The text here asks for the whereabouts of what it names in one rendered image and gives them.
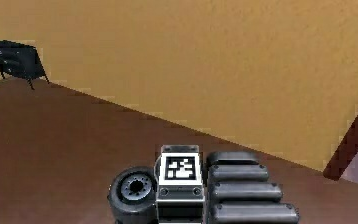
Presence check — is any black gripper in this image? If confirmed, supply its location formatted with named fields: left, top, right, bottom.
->
left=107, top=165, right=159, bottom=224

